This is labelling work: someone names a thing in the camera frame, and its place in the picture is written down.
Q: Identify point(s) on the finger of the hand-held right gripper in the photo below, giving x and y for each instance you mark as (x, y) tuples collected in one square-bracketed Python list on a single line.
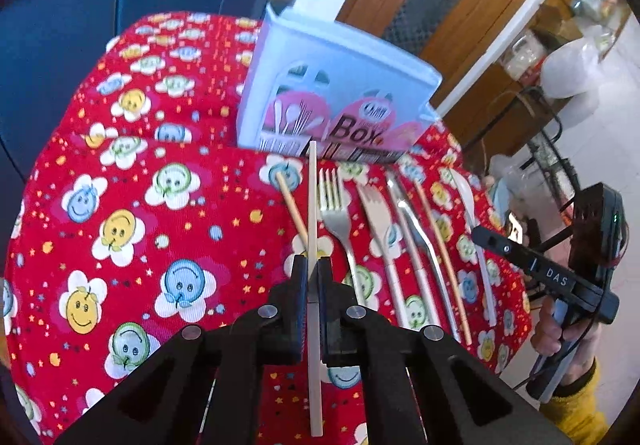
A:
[(500, 245)]

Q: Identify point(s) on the white plastic spoon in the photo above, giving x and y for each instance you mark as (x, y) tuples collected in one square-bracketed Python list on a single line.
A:
[(467, 205)]

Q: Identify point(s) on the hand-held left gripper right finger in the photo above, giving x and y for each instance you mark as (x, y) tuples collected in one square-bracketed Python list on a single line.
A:
[(326, 297)]

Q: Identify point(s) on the red smiley flower tablecloth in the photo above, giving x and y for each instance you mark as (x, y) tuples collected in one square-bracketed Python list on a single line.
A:
[(165, 205)]

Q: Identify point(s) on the wooden shelf unit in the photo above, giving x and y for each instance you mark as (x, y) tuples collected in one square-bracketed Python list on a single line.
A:
[(505, 90)]

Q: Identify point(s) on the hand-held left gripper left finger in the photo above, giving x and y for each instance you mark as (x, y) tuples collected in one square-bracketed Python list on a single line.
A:
[(300, 297)]

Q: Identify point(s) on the white plastic bag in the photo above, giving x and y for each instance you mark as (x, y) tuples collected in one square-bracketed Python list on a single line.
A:
[(570, 70)]

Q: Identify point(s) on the cream plastic chopstick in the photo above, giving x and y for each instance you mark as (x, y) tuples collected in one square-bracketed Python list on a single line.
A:
[(313, 205)]

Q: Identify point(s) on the light blue utensil box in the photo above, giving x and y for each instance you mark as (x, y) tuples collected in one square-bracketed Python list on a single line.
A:
[(330, 75)]

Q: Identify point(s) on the person's right hand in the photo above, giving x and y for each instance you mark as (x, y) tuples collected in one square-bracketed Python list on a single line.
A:
[(542, 330)]

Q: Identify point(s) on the clear plastic container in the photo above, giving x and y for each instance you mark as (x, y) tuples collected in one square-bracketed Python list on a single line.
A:
[(522, 55)]

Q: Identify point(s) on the cream plastic spork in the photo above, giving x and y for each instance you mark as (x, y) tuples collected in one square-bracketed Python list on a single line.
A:
[(377, 220)]

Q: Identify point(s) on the wooden chopstick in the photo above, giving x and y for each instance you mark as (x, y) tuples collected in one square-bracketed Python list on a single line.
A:
[(292, 210), (442, 250)]

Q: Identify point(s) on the curved metal knife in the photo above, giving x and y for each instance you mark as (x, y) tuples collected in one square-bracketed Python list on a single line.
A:
[(431, 250)]

